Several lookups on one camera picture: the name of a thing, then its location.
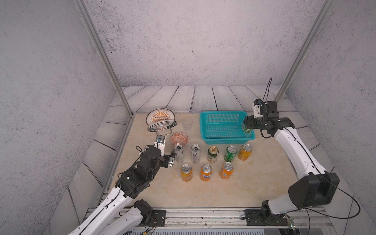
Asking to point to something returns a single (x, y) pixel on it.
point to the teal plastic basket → (223, 127)
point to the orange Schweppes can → (245, 152)
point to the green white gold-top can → (212, 153)
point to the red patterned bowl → (179, 137)
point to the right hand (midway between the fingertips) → (250, 119)
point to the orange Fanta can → (206, 172)
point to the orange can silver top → (226, 170)
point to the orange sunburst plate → (158, 114)
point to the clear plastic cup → (187, 121)
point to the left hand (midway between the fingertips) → (167, 148)
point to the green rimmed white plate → (162, 125)
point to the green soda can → (230, 152)
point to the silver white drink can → (179, 152)
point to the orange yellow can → (186, 172)
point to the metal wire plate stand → (163, 128)
